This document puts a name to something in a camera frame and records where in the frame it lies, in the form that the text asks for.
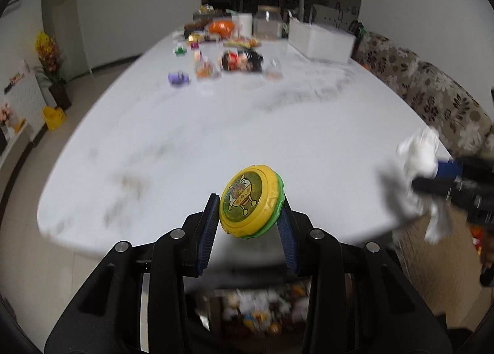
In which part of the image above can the orange plastic bag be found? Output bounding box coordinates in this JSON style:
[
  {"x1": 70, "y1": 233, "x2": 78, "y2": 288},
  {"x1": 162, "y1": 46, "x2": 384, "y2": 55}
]
[{"x1": 207, "y1": 20, "x2": 235, "y2": 39}]

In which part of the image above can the yellow potty chair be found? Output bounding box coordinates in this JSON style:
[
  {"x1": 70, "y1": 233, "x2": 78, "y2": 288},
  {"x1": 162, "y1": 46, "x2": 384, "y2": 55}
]
[{"x1": 42, "y1": 106, "x2": 67, "y2": 131}]

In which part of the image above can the yellow flower plant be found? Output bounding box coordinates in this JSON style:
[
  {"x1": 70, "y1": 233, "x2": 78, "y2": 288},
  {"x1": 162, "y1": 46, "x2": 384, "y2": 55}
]
[{"x1": 34, "y1": 31, "x2": 66, "y2": 86}]

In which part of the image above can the white paper roll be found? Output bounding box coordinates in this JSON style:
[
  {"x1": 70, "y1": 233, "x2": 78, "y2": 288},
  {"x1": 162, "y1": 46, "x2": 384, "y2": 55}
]
[{"x1": 238, "y1": 13, "x2": 253, "y2": 38}]

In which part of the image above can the green toy flower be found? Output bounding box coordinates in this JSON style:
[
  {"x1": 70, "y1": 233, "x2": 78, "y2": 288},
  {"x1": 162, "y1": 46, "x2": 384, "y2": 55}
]
[{"x1": 174, "y1": 46, "x2": 187, "y2": 56}]

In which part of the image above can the purple toy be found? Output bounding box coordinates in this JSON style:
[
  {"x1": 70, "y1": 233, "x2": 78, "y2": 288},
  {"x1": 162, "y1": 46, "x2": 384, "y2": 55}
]
[{"x1": 167, "y1": 71, "x2": 190, "y2": 86}]

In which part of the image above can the clear plastic cup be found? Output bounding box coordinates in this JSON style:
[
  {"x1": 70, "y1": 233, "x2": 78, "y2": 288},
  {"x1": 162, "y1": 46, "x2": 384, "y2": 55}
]
[{"x1": 194, "y1": 59, "x2": 220, "y2": 80}]

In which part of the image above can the yellow green toy disc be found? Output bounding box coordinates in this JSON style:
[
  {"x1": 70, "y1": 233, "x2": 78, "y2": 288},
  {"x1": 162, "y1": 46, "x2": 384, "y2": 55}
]
[{"x1": 220, "y1": 165, "x2": 286, "y2": 239}]

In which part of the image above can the white tissue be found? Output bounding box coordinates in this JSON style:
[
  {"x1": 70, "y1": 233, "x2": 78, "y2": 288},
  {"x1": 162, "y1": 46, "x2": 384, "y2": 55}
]
[{"x1": 381, "y1": 127, "x2": 452, "y2": 244}]

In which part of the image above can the black-haired doll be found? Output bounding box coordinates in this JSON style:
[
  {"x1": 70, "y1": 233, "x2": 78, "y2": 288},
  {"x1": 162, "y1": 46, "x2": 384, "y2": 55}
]
[{"x1": 219, "y1": 50, "x2": 264, "y2": 72}]

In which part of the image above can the white storage box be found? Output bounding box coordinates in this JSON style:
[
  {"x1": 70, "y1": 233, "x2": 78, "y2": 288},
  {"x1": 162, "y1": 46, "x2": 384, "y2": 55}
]
[{"x1": 288, "y1": 19, "x2": 355, "y2": 64}]

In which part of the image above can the yellow snack packet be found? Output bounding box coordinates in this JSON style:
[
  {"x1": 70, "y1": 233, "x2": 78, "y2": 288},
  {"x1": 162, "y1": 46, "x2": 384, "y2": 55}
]
[{"x1": 223, "y1": 37, "x2": 261, "y2": 50}]

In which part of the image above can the floral sofa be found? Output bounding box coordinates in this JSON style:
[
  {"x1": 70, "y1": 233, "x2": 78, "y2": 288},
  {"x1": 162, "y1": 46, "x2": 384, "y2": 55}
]
[{"x1": 353, "y1": 31, "x2": 493, "y2": 160}]

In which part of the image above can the glass jar with lid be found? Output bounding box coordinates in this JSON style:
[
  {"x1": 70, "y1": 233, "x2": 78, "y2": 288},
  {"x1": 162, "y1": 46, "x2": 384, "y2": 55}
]
[{"x1": 253, "y1": 6, "x2": 283, "y2": 40}]

